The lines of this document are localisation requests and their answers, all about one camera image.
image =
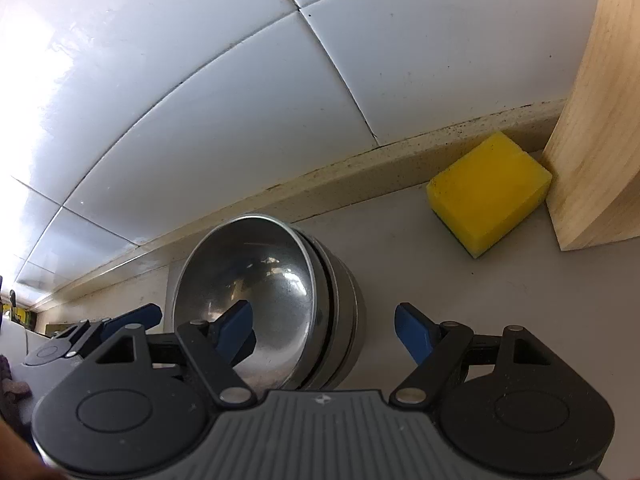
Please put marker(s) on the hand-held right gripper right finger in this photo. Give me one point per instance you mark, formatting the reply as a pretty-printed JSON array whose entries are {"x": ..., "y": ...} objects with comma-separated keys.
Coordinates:
[{"x": 412, "y": 332}]

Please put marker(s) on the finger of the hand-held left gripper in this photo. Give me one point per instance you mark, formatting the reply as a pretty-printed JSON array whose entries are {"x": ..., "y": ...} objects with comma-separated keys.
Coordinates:
[{"x": 135, "y": 316}]

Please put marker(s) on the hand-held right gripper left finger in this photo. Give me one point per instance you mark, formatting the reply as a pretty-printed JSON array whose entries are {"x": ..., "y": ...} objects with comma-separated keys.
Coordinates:
[{"x": 232, "y": 327}]

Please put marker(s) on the person's left forearm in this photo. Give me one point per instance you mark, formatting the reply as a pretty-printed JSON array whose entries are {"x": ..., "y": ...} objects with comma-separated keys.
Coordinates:
[{"x": 10, "y": 450}]

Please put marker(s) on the yellow sponge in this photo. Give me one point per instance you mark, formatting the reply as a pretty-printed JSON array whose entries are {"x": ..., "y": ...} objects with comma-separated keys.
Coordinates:
[{"x": 487, "y": 187}]

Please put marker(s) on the light wooden block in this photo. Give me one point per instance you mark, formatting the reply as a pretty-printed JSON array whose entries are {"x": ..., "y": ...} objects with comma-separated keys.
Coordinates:
[{"x": 595, "y": 135}]

